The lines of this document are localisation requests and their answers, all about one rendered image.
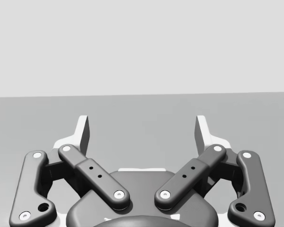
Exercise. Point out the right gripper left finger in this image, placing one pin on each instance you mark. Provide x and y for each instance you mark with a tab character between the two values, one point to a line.
97	176

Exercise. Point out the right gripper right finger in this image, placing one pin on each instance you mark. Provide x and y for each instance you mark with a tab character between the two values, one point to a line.
187	176

